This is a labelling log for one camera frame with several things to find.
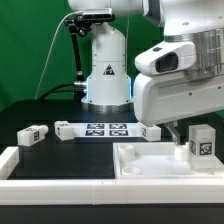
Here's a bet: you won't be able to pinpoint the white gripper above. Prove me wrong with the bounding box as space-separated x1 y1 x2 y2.
134 41 224 145

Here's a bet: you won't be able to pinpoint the white square tabletop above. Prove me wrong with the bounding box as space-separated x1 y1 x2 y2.
113 142 224 179

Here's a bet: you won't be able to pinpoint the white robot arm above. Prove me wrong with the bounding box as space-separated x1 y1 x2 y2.
68 0 224 143

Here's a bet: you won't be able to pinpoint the white base tag plate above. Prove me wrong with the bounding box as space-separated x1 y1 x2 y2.
71 123 141 137

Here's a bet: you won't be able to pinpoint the white U-shaped fence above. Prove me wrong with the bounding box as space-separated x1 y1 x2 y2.
0 147 224 205

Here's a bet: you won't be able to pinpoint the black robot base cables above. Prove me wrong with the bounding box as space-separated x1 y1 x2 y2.
39 81 88 101

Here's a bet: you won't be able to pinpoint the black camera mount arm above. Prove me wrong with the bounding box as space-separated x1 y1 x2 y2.
64 16 91 81

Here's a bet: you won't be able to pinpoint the grey camera on mount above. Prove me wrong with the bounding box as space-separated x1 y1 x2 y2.
82 8 112 20

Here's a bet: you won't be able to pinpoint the white camera cable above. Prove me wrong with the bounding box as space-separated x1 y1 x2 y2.
34 10 84 100

